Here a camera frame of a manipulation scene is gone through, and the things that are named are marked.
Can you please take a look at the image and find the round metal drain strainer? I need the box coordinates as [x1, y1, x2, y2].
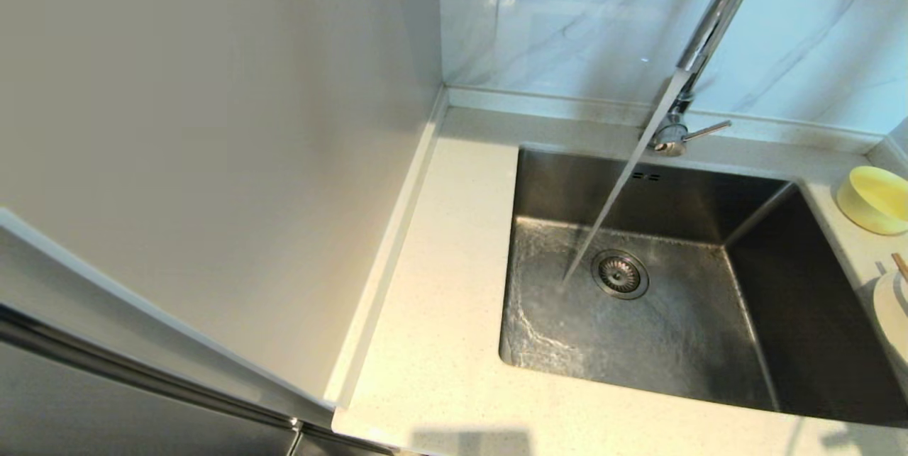
[592, 250, 649, 300]

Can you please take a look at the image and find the stainless steel appliance front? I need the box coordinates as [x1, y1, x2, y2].
[0, 300, 398, 456]

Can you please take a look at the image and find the chrome gooseneck faucet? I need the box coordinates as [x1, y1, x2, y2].
[649, 0, 765, 157]

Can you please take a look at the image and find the chrome bar handle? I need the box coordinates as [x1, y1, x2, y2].
[0, 304, 306, 456]

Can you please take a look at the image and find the stainless steel sink basin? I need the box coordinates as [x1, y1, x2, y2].
[499, 146, 908, 428]

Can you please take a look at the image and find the yellow bowl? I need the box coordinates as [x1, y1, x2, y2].
[836, 166, 908, 235]

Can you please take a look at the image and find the white plate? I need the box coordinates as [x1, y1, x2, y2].
[873, 273, 908, 366]

